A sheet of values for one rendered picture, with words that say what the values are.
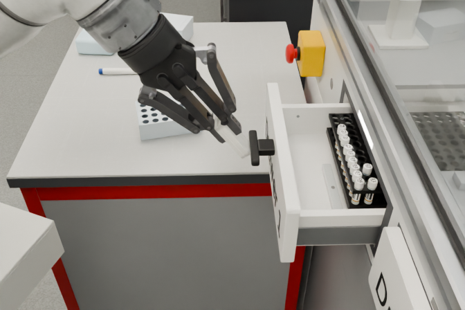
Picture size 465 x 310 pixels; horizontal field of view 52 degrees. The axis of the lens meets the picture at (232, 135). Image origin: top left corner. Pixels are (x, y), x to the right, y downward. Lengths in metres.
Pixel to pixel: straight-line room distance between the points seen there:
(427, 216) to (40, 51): 2.69
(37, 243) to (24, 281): 0.05
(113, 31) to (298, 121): 0.39
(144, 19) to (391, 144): 0.33
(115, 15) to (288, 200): 0.30
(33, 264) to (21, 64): 2.26
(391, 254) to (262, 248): 0.52
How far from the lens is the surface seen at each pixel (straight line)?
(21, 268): 0.73
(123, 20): 0.56
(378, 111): 0.66
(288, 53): 0.99
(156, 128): 0.95
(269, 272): 1.14
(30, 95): 2.64
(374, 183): 0.67
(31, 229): 0.75
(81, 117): 1.06
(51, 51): 3.00
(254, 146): 0.70
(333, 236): 0.67
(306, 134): 0.85
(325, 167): 0.77
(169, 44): 0.59
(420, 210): 0.54
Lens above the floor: 1.36
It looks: 39 degrees down
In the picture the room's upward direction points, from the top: straight up
